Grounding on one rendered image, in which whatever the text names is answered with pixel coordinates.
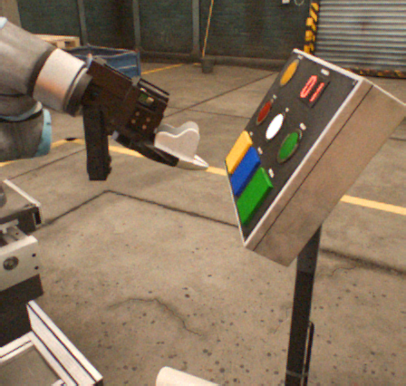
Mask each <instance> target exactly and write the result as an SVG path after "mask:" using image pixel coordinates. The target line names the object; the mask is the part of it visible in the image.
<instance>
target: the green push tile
mask: <svg viewBox="0 0 406 386"><path fill-rule="evenodd" d="M272 189H273V186H272V183H271V181H270V179H269V177H268V176H267V173H266V170H265V169H264V168H260V169H259V170H258V172H257V173H256V175H255V177H254V178H253V180H252V181H251V183H249V184H248V186H247V187H246V189H245V191H244V192H243V194H242V195H241V197H240V198H239V200H238V201H237V207H238V210H239V214H240V218H241V222H242V225H243V226H245V227H246V226H247V225H248V223H250V222H251V220H252V219H253V217H254V216H255V214H256V212H257V211H258V210H259V208H260V207H261V206H262V204H263V203H264V201H265V200H266V198H267V196H268V195H269V194H270V192H271V191H272Z"/></svg>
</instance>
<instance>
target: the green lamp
mask: <svg viewBox="0 0 406 386"><path fill-rule="evenodd" d="M297 138H298V135H297V132H293V133H292V134H290V135H289V137H287V138H286V140H285V142H284V143H283V145H282V147H281V149H280V151H279V158H280V159H284V158H285V157H286V156H287V155H289V154H290V153H291V152H292V151H293V149H294V147H295V144H296V143H297Z"/></svg>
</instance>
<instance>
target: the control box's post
mask: <svg viewBox="0 0 406 386"><path fill-rule="evenodd" d="M321 229H323V224H321V226H319V227H318V228H317V230H316V231H315V232H314V234H313V235H312V237H311V238H310V239H309V240H308V242H307V243H306V244H305V246H304V247H303V248H302V250H301V251H300V253H299V255H298V256H297V260H296V275H295V292H294V301H293V309H292V317H291V327H290V335H289V344H288V354H287V362H286V369H287V370H289V371H291V372H297V373H300V374H302V372H303V365H304V358H305V344H306V337H307V330H308V327H307V325H308V320H309V315H310V309H311V302H312V294H313V288H314V274H315V269H316V265H317V257H318V251H319V243H320V236H321ZM301 380H302V379H300V378H296V377H294V375H291V374H288V373H285V386H301Z"/></svg>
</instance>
